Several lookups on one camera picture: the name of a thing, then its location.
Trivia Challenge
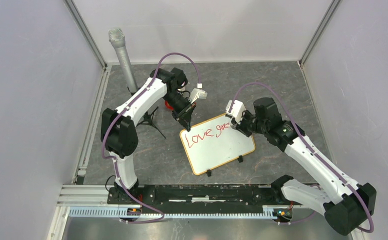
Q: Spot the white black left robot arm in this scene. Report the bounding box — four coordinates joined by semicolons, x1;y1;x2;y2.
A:
101;68;196;204

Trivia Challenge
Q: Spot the aluminium frame rail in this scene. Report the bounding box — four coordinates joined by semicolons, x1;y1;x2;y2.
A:
46;183;367;240

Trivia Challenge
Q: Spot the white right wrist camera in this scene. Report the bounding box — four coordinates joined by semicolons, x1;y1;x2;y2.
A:
225;100;246;125

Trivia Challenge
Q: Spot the silver microphone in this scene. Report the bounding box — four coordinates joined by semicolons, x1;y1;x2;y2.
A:
108;27;139;95

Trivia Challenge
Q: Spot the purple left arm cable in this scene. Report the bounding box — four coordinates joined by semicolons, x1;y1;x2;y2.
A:
99;52;203;225

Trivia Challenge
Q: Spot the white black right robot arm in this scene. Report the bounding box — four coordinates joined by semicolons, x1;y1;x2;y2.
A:
225;97;376;236

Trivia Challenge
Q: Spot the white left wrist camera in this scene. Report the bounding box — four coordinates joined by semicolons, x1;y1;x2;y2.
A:
189;83;208;103

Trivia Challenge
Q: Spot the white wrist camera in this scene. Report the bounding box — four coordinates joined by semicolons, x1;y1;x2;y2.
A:
189;83;208;103
225;100;246;125

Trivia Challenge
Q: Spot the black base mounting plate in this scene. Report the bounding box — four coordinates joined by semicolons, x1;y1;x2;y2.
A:
107;184;297;215

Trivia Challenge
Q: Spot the black tripod microphone stand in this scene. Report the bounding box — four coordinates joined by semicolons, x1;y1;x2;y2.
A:
123;87;166;139

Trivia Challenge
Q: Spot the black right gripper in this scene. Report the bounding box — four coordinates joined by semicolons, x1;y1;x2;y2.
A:
231;108;268;138

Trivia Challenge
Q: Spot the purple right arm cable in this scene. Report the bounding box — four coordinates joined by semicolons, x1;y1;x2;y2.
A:
228;81;376;234

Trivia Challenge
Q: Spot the yellow framed whiteboard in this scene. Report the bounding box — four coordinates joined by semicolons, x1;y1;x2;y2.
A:
179;114;256;176

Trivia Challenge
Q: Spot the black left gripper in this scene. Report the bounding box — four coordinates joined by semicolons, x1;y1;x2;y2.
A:
163;91;198;132

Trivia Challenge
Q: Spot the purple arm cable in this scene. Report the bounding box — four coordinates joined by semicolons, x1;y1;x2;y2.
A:
99;52;203;225
228;81;376;234

